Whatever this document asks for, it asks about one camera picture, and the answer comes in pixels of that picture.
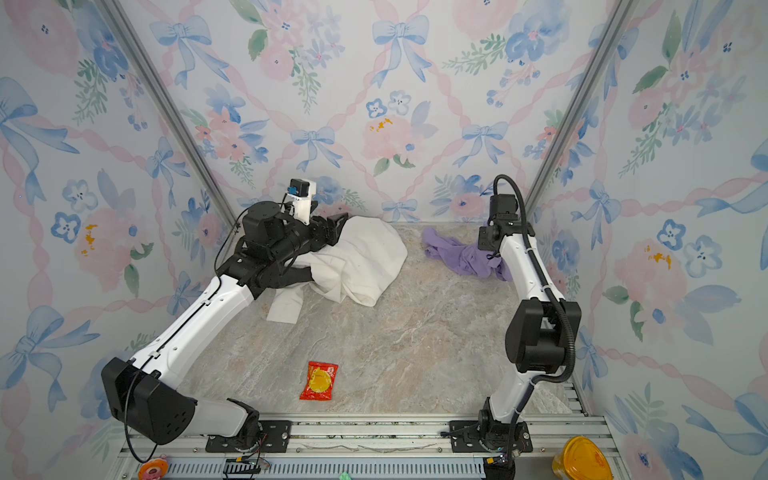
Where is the purple cloth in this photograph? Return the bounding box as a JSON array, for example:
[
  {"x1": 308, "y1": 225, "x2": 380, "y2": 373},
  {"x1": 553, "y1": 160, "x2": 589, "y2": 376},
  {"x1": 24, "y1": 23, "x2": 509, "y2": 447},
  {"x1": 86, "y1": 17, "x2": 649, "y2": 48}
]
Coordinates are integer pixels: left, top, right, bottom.
[{"x1": 422, "y1": 227, "x2": 513, "y2": 282}]

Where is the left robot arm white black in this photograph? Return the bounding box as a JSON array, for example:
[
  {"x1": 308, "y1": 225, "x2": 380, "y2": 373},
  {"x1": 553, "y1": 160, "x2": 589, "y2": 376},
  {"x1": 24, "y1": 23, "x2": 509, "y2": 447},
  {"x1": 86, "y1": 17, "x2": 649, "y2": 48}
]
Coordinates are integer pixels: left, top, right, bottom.
[{"x1": 101, "y1": 199, "x2": 349, "y2": 452}]

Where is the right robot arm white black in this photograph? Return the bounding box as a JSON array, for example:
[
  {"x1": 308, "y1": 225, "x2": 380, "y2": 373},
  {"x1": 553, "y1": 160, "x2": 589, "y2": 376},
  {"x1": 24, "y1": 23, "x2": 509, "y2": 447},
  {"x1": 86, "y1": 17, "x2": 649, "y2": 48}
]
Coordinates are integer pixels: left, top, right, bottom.
[{"x1": 478, "y1": 194, "x2": 581, "y2": 452}]

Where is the black cloth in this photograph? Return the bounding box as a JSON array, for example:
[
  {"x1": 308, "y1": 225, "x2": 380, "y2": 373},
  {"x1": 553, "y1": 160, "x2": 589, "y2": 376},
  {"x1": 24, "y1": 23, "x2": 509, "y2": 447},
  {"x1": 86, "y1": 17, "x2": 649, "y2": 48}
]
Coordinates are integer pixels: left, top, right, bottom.
[{"x1": 266, "y1": 267, "x2": 313, "y2": 289}]

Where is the white cloth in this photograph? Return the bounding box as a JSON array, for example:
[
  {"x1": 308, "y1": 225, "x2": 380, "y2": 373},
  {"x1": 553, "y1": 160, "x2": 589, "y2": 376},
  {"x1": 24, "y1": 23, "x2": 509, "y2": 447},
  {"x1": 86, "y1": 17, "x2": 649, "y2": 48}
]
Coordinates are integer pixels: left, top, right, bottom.
[{"x1": 267, "y1": 216, "x2": 408, "y2": 324}]

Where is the red yellow snack packet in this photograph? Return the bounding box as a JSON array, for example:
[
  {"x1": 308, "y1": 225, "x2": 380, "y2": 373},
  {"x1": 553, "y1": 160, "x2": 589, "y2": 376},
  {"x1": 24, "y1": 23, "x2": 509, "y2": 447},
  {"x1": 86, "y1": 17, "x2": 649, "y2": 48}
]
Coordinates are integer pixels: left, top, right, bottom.
[{"x1": 299, "y1": 361, "x2": 339, "y2": 401}]

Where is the yellow lidded container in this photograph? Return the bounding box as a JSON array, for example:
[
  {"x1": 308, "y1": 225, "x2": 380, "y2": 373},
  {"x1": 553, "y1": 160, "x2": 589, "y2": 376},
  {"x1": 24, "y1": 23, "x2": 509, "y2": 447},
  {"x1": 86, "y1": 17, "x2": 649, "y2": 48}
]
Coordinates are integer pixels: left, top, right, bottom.
[{"x1": 552, "y1": 436, "x2": 614, "y2": 480}]

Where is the orange pink tape roll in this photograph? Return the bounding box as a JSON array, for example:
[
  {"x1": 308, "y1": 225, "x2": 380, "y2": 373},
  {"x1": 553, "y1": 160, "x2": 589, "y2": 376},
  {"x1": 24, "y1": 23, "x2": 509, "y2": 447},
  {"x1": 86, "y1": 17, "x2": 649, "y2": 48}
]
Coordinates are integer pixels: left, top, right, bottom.
[{"x1": 137, "y1": 457, "x2": 169, "y2": 480}]

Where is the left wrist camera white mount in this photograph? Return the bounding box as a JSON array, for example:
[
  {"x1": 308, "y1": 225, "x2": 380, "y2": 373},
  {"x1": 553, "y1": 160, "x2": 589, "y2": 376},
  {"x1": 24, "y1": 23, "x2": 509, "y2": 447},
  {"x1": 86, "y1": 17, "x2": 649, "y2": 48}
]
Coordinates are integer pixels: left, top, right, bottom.
[{"x1": 284, "y1": 178, "x2": 316, "y2": 225}]

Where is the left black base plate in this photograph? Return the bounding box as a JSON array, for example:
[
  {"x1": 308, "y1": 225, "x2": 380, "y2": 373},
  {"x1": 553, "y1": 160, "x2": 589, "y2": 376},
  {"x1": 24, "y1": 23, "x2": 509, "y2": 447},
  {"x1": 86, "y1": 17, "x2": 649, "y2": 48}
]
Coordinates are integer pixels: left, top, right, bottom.
[{"x1": 205, "y1": 420, "x2": 293, "y2": 454}]

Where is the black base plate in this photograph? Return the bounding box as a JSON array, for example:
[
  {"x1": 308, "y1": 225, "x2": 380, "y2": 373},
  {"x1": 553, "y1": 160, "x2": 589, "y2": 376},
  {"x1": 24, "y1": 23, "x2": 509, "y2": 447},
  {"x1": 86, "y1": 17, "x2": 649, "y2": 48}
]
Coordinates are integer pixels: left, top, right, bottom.
[
  {"x1": 441, "y1": 420, "x2": 533, "y2": 455},
  {"x1": 205, "y1": 420, "x2": 293, "y2": 454}
]

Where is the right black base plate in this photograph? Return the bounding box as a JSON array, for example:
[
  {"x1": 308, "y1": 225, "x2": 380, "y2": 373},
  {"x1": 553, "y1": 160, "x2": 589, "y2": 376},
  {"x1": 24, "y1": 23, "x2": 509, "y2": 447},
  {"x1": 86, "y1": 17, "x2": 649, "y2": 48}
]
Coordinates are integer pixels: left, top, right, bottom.
[{"x1": 441, "y1": 420, "x2": 533, "y2": 455}]

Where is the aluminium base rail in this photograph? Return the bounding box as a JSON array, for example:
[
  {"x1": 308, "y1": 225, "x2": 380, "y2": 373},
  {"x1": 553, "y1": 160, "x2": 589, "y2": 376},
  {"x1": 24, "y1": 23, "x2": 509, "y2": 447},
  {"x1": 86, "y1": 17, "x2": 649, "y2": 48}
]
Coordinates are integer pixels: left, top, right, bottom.
[{"x1": 106, "y1": 387, "x2": 630, "y2": 479}]

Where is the right aluminium corner post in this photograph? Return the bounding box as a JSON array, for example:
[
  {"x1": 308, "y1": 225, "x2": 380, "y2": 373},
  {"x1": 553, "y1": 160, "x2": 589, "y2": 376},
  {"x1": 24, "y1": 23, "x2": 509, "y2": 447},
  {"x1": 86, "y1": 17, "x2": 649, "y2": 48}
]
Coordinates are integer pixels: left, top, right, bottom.
[{"x1": 525, "y1": 0, "x2": 637, "y2": 221}]

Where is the aluminium corner post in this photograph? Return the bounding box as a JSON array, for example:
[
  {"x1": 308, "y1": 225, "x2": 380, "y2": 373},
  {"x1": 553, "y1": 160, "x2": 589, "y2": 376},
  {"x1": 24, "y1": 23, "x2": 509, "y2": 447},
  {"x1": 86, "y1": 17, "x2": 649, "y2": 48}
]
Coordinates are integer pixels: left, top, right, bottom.
[
  {"x1": 95, "y1": 0, "x2": 235, "y2": 226},
  {"x1": 525, "y1": 0, "x2": 637, "y2": 221}
]

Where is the left aluminium corner post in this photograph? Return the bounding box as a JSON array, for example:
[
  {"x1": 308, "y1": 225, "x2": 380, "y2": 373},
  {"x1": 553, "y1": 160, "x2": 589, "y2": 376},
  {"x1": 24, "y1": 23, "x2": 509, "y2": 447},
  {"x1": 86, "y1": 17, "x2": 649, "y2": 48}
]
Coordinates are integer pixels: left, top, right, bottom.
[{"x1": 95, "y1": 0, "x2": 235, "y2": 226}]

